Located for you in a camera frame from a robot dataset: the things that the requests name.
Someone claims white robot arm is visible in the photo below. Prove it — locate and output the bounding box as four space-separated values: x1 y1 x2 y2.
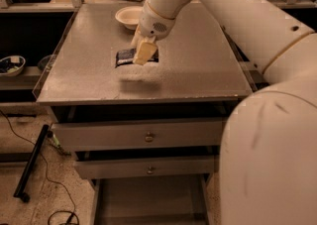
132 0 317 225

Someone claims grey drawer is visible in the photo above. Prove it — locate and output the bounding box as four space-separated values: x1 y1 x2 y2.
74 156 219 179
52 118 224 152
91 174 216 225

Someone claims dark glass bowl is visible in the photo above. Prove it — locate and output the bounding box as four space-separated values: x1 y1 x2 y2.
38 55 56 71

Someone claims blueberry rxbar dark wrapper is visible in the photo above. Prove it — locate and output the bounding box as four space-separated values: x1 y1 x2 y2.
115 49 159 67

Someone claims white bowl with items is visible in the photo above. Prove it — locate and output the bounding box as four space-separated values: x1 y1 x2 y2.
0 56 26 76

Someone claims middle grey drawer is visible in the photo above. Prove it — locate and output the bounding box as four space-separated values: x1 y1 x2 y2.
74 156 219 179

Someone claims black bar on floor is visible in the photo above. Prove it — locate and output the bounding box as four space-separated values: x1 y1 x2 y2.
14 124 49 203

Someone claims grey drawer cabinet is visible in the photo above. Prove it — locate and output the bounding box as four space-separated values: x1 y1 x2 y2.
35 2 256 225

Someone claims black floor cable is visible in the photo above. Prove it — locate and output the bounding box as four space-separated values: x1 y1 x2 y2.
0 108 81 225

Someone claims white paper bowl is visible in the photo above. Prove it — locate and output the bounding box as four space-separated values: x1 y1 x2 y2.
115 6 142 30

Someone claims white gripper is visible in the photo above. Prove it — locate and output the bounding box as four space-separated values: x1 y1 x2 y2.
131 1 175 65

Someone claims top grey drawer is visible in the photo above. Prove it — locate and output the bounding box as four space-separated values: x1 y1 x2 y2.
52 118 224 152

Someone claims bottom grey drawer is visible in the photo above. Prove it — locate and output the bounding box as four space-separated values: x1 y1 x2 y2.
91 174 216 225

